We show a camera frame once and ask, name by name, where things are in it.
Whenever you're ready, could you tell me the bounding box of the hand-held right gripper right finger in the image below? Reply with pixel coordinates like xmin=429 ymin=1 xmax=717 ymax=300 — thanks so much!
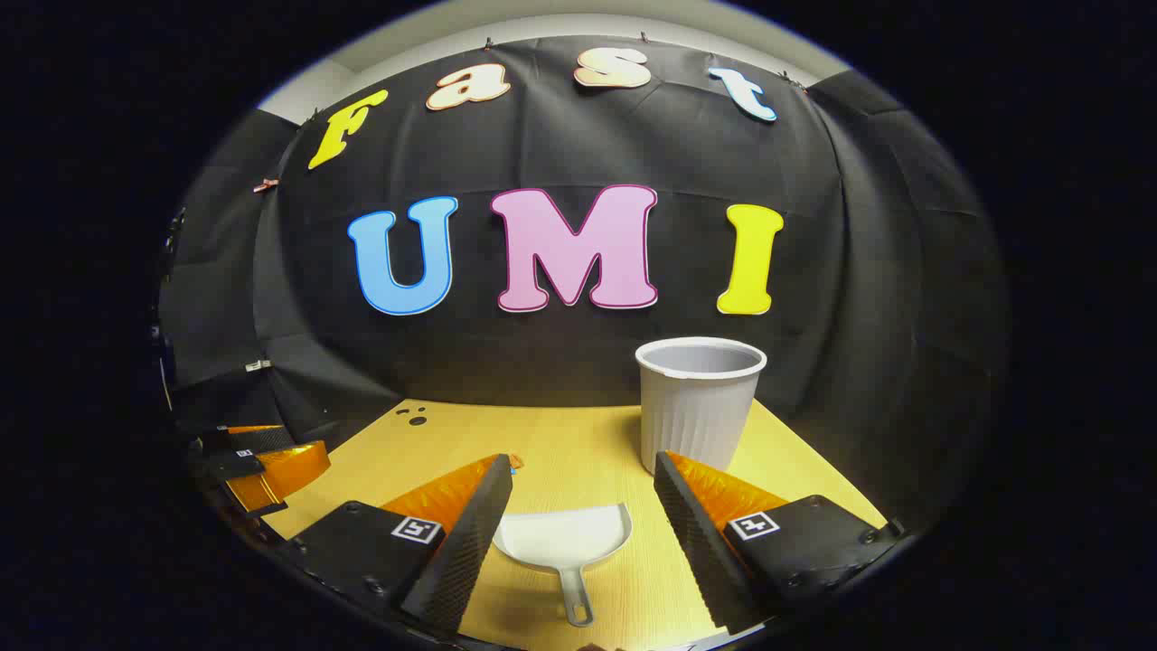
xmin=654 ymin=450 xmax=905 ymax=634

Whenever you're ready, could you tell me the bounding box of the wooden desktop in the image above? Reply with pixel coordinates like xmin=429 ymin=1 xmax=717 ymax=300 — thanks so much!
xmin=262 ymin=398 xmax=889 ymax=651

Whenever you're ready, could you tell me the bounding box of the white dustpan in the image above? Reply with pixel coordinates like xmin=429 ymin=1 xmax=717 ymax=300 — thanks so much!
xmin=493 ymin=504 xmax=634 ymax=627

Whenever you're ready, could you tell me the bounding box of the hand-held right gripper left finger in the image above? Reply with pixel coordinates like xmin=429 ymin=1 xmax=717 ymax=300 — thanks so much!
xmin=287 ymin=454 xmax=514 ymax=634

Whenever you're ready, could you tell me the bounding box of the white ribbed garbage bin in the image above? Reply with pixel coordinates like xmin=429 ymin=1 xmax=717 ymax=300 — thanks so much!
xmin=635 ymin=336 xmax=767 ymax=476

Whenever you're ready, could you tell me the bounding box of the black backdrop cloth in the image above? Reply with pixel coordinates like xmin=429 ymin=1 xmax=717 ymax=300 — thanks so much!
xmin=158 ymin=36 xmax=1009 ymax=543

